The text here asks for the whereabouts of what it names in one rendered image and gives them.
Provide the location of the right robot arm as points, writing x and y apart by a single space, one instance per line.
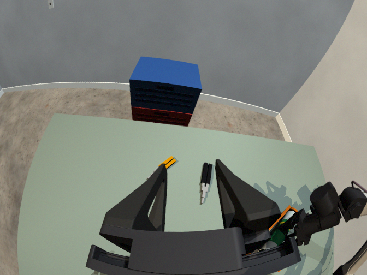
352 203

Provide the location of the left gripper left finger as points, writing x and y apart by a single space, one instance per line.
133 210

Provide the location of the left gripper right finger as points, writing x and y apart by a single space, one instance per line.
242 205

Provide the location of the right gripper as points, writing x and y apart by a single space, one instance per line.
307 224

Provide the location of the white sealant cartridge with green and yellow stripes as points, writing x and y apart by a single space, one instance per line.
278 236

